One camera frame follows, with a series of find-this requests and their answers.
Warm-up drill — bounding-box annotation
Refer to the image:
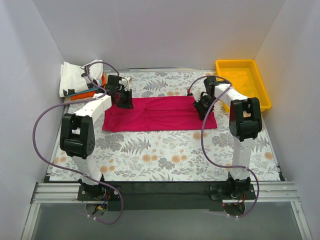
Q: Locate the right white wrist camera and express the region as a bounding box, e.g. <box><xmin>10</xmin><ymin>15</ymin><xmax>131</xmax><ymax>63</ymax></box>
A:
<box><xmin>187</xmin><ymin>88</ymin><xmax>202</xmax><ymax>102</ymax></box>

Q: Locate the aluminium front rail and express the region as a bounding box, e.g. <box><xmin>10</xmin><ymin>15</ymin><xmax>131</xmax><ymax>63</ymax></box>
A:
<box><xmin>22</xmin><ymin>181</ymin><xmax>312</xmax><ymax>240</ymax></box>

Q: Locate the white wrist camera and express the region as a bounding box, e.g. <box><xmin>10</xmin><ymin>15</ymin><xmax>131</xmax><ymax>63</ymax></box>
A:
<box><xmin>187</xmin><ymin>88</ymin><xmax>202</xmax><ymax>102</ymax></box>
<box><xmin>119</xmin><ymin>76</ymin><xmax>132</xmax><ymax>91</ymax></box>

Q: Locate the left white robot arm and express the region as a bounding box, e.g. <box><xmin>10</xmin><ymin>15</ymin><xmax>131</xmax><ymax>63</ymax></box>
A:
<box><xmin>60</xmin><ymin>75</ymin><xmax>133</xmax><ymax>200</ymax></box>

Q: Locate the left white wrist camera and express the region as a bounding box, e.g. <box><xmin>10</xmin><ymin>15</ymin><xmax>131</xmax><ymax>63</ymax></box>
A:
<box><xmin>119</xmin><ymin>76</ymin><xmax>132</xmax><ymax>91</ymax></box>

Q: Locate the beige folded t shirt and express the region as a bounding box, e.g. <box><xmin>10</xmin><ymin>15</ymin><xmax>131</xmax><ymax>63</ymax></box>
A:
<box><xmin>64</xmin><ymin>96</ymin><xmax>92</xmax><ymax>104</ymax></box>

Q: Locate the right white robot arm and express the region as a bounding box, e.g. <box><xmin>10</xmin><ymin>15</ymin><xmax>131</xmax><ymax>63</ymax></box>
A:
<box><xmin>187</xmin><ymin>75</ymin><xmax>262</xmax><ymax>199</ymax></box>

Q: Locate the yellow plastic bin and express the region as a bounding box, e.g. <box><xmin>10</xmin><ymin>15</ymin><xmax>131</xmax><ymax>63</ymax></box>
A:
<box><xmin>215</xmin><ymin>59</ymin><xmax>272</xmax><ymax>112</ymax></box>

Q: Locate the floral table mat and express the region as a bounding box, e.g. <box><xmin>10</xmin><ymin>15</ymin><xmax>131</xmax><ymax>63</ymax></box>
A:
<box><xmin>48</xmin><ymin>71</ymin><xmax>280</xmax><ymax>182</ymax></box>

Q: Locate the orange folded t shirt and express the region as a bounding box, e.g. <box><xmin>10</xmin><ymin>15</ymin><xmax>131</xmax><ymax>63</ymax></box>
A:
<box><xmin>68</xmin><ymin>76</ymin><xmax>99</xmax><ymax>100</ymax></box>

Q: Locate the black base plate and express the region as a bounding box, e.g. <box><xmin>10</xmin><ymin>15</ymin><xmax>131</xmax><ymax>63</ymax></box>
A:
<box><xmin>77</xmin><ymin>181</ymin><xmax>256</xmax><ymax>211</ymax></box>

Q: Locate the magenta t shirt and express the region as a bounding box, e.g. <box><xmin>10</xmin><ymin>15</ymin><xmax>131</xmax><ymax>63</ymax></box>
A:
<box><xmin>102</xmin><ymin>96</ymin><xmax>203</xmax><ymax>133</ymax></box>

